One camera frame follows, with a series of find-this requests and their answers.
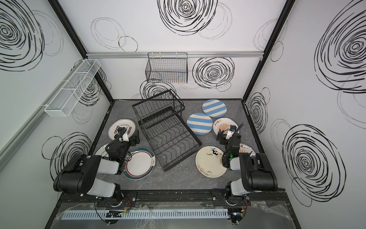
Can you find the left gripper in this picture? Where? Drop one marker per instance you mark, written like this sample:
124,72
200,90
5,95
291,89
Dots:
136,140

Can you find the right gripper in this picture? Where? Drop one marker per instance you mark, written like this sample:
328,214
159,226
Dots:
224,138

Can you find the orange sunburst plate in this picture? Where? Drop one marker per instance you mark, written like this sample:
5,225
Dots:
247,149
223,124

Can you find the cream floral plate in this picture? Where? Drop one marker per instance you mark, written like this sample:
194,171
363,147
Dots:
208,161

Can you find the black wire dish rack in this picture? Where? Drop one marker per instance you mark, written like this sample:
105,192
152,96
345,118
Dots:
160,119

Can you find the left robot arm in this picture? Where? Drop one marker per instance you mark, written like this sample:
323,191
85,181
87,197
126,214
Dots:
79,176

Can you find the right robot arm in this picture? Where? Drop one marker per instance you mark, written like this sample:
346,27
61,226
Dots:
256,172

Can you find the white plate red characters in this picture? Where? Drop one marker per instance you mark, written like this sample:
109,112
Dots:
128,124

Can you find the white plate black outline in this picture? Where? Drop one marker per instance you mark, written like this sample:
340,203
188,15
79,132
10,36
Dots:
102,151

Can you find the near blue striped plate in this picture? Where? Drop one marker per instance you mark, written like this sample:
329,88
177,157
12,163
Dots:
200,123

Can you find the blue striped plate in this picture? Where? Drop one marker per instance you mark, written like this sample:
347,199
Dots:
214,108
200,123

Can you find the far blue striped plate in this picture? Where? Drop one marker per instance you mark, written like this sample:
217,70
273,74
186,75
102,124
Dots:
214,108

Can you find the red green rimmed plate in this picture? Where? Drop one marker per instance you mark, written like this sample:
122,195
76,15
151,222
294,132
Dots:
140,163

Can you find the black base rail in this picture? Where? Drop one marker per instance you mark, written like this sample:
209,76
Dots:
214,197

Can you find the white mesh wall shelf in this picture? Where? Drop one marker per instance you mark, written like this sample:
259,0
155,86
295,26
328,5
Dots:
80,87

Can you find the white slotted cable duct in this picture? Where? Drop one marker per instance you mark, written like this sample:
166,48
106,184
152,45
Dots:
145,214

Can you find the black wire wall basket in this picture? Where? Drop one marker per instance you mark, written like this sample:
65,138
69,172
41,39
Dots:
171,67

